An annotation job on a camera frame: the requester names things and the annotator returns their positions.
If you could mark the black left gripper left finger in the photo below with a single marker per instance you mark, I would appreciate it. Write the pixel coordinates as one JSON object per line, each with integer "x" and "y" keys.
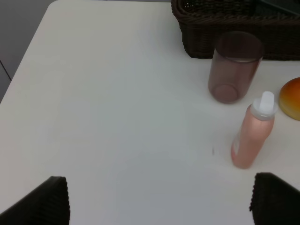
{"x": 48, "y": 204}

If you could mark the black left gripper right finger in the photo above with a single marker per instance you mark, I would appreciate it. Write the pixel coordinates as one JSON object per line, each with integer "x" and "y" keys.
{"x": 274, "y": 201}

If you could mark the translucent purple plastic cup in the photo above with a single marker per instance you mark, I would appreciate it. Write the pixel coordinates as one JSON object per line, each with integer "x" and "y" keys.
{"x": 235, "y": 61}

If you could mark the pink bottle with white cap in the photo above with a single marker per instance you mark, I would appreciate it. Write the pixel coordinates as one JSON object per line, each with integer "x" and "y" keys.
{"x": 255, "y": 129}

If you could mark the red-orange peach fruit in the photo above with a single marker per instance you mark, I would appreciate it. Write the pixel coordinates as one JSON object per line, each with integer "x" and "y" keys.
{"x": 289, "y": 98}

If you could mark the dark brown wicker basket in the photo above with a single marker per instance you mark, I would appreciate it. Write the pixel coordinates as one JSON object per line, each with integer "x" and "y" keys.
{"x": 202, "y": 21}

